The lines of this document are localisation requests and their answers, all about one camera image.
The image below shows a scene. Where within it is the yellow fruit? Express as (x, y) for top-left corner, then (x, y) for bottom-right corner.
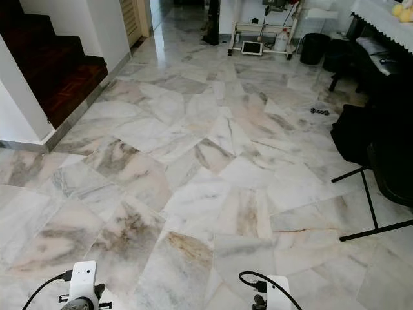
(391, 3), (413, 24)

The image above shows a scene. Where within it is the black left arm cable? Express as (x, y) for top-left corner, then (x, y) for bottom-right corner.
(22, 271), (73, 310)

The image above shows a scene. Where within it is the black round waste bin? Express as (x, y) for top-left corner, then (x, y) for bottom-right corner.
(299, 32), (332, 66)
(323, 39), (353, 74)

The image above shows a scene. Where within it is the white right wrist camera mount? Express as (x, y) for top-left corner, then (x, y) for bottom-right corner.
(263, 276), (292, 310)

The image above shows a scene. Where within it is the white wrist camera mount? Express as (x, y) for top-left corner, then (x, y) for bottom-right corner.
(70, 260), (98, 302)
(263, 276), (292, 310)

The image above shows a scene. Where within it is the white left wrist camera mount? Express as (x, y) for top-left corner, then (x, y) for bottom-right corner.
(70, 260), (98, 302)

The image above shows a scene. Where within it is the white lace tablecloth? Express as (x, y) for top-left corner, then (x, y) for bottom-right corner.
(351, 0), (413, 54)

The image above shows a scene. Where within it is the dark wooden staircase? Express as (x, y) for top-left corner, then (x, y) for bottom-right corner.
(0, 0), (110, 130)

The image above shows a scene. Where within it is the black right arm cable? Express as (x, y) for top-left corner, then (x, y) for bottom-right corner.
(238, 271), (304, 310)

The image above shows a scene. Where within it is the black upright floor appliance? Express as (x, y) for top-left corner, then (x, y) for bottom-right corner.
(202, 0), (221, 47)

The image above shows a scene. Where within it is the white metal frame table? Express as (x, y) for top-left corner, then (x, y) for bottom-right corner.
(227, 0), (304, 61)

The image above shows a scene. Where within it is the light wooden door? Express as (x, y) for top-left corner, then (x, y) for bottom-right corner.
(120, 0), (150, 47)

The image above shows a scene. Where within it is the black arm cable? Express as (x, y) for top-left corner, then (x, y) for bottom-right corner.
(22, 271), (73, 310)
(238, 271), (304, 310)

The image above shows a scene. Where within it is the black chair with metal legs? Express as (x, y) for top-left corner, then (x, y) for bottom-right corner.
(330, 76), (413, 243)

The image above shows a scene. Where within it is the white framed tablet screen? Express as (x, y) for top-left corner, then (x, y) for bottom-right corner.
(241, 41), (264, 56)

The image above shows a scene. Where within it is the white plastic jug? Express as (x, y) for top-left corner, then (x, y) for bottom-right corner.
(272, 30), (290, 53)

